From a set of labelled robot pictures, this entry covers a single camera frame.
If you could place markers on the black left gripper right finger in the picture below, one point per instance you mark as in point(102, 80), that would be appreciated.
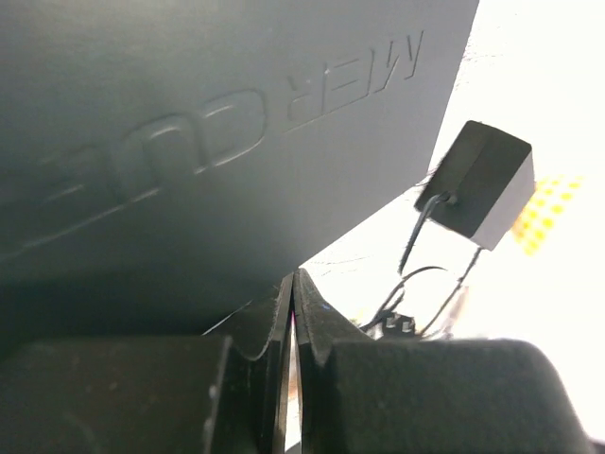
point(361, 395)

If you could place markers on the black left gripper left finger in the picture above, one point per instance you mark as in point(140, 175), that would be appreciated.
point(223, 391)

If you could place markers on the black network switch box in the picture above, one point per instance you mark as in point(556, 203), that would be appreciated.
point(165, 162)

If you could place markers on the black power adapter brick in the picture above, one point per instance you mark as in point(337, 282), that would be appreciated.
point(488, 176)

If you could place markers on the patterned teal yellow small bowl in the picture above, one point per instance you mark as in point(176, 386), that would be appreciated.
point(545, 208)

